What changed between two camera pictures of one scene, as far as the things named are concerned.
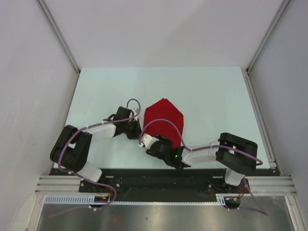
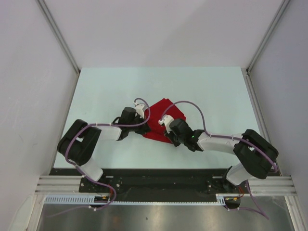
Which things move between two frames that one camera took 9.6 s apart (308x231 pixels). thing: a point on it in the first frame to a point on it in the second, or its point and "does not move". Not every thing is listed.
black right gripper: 166,142 to 169,134
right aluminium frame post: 266,37 does not move
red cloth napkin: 163,109 does not move
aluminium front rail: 272,185 does not move
